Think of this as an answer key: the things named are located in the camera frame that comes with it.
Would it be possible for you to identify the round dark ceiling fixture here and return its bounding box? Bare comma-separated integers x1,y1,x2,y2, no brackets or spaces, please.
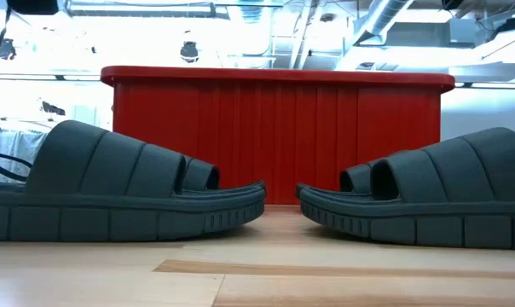
179,40,200,64

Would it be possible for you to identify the black left table frame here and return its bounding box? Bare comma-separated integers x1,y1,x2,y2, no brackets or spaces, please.
0,181,28,194

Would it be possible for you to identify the silver ventilation duct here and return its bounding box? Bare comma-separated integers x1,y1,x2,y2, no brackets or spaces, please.
353,0,416,46

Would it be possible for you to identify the black cable loop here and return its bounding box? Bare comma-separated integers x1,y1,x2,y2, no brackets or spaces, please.
0,148,33,183

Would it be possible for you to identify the grey cloth cover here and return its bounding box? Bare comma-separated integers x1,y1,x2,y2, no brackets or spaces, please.
0,130,48,184

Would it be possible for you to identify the red plastic bin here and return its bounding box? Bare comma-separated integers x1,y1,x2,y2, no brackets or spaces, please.
100,65,456,206

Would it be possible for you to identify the black ceiling fixture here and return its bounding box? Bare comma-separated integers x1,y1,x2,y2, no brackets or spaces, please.
0,37,18,61

